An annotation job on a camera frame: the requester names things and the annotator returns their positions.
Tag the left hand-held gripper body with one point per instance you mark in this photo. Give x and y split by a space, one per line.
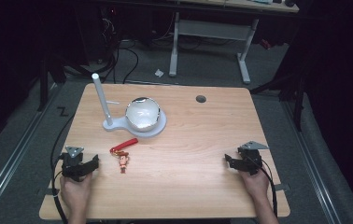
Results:
72 161

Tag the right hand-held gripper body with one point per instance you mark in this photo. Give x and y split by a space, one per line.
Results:
251 158

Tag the person's left hand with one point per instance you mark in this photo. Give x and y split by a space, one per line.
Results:
75 191

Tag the person's right hand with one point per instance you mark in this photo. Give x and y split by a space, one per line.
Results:
255 186

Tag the grey tape piece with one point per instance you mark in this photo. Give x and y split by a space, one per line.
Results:
52 192
282 187

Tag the white stand with pole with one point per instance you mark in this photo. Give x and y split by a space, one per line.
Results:
106 105

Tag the black table grommet hole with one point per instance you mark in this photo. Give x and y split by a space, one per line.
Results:
200 99

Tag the silver metal bowl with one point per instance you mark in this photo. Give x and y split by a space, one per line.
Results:
142 113

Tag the black metal stand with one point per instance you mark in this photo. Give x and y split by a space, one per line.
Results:
44 84
293 87

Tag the white paper scrap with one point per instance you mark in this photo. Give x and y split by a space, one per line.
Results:
158 73

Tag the white desk frame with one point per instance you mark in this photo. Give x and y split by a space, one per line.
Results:
215 31

